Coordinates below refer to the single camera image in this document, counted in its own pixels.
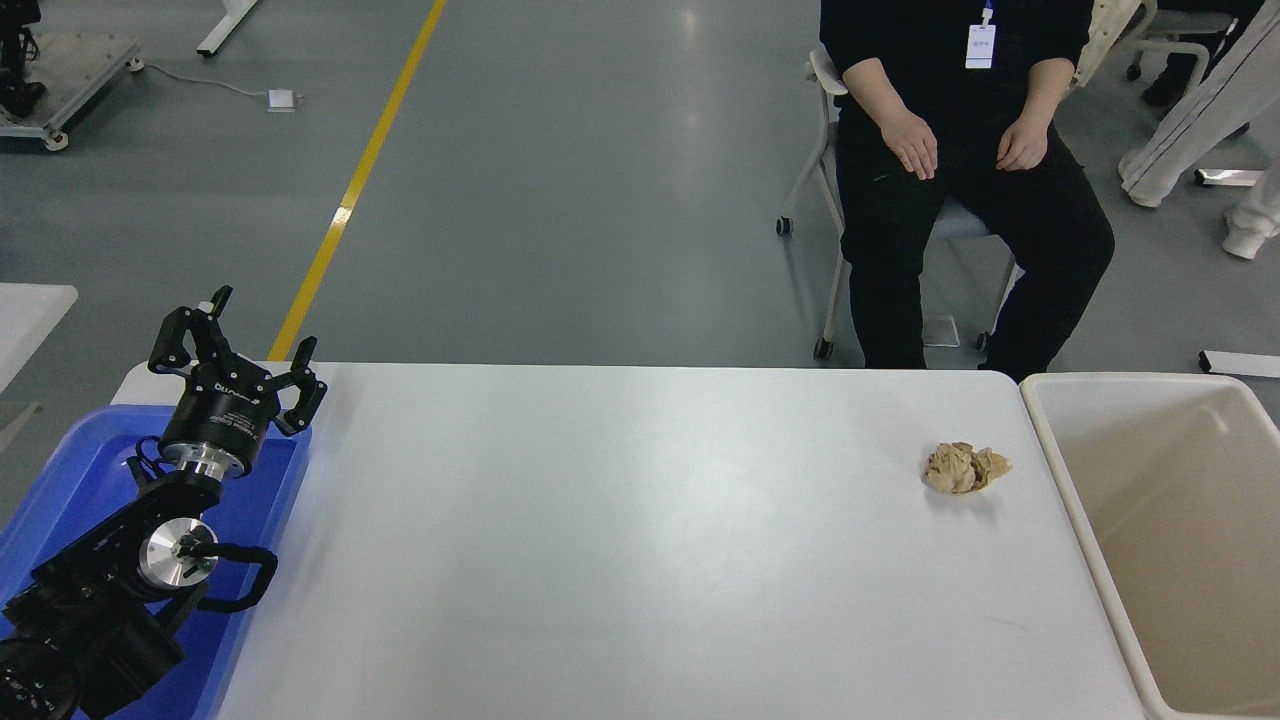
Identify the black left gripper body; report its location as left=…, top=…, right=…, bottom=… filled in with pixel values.
left=160, top=360, right=282, bottom=474

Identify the tan paper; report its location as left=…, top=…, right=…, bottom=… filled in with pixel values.
left=921, top=441, right=1013, bottom=496

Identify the person's right hand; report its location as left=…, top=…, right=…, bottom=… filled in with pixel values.
left=880, top=108, right=940, bottom=182

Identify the person's left hand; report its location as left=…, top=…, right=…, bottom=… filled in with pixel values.
left=995, top=112, right=1052, bottom=173

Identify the blue plastic tray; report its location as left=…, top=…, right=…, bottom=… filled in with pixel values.
left=0, top=405, right=312, bottom=720

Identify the white side table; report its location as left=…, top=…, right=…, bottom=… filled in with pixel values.
left=0, top=284, right=79, bottom=393

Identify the grey wheeled platform cart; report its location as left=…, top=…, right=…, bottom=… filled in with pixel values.
left=0, top=0, right=144, bottom=152

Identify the white desk leg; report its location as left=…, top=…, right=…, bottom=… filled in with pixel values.
left=195, top=0, right=259, bottom=57

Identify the grey office chair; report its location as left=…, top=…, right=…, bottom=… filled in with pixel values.
left=775, top=50, right=1023, bottom=361

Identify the seated person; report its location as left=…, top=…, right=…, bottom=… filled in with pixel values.
left=818, top=0, right=1117, bottom=383

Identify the white chair with cream back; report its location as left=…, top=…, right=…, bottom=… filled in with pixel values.
left=1073, top=0, right=1216, bottom=93

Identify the large pale bin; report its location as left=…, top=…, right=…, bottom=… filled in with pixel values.
left=1018, top=372, right=1280, bottom=720

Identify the person in white trousers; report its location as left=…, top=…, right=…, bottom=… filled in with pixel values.
left=1118, top=0, right=1280, bottom=261

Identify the person in black trousers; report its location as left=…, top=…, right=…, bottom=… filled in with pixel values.
left=1140, top=0, right=1269, bottom=107

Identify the white floor cable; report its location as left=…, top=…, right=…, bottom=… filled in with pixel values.
left=140, top=62, right=271, bottom=101

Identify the blue lanyard id badge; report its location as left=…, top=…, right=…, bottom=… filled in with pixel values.
left=964, top=0, right=999, bottom=71

